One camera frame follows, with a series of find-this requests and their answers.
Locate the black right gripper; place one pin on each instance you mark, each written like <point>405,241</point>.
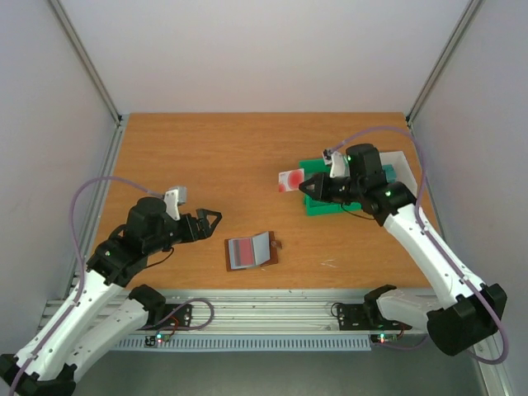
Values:
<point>326,186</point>

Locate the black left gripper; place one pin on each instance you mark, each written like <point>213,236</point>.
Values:
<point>205,231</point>

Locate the red circle card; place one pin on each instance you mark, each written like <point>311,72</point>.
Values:
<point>290,180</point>

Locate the brown leather card holder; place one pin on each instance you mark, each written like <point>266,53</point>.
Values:
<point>259,250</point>

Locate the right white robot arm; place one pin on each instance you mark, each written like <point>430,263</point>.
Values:
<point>465,310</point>

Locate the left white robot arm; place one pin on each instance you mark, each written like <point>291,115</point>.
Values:
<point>56,358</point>

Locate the teal card stack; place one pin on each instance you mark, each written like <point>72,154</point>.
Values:
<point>390,173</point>

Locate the white bin with teal cards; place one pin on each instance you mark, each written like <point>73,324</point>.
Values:
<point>402,168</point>

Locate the left controller board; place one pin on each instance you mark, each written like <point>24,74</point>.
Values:
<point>158,339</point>

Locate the controller board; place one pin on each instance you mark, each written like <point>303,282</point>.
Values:
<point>158,339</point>
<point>384,338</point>

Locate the right controller board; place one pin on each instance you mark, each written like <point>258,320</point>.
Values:
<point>384,338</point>

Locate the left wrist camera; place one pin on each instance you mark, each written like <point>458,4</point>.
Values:
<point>174,198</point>

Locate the aluminium front rail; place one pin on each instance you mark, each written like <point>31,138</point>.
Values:
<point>286,311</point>

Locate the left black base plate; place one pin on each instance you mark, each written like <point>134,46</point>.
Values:
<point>173,314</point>

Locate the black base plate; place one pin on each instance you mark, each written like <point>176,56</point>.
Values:
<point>352,317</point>
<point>173,314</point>

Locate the left aluminium frame post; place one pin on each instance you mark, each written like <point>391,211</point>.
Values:
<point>79,49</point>

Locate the aluminium frame post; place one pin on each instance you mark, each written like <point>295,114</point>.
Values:
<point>79,49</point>
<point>458,33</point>

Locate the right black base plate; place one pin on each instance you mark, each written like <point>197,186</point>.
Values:
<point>352,317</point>

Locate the grey slotted cable duct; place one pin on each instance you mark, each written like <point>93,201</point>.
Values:
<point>243,343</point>

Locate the right aluminium frame post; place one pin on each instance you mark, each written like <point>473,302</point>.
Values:
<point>458,33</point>

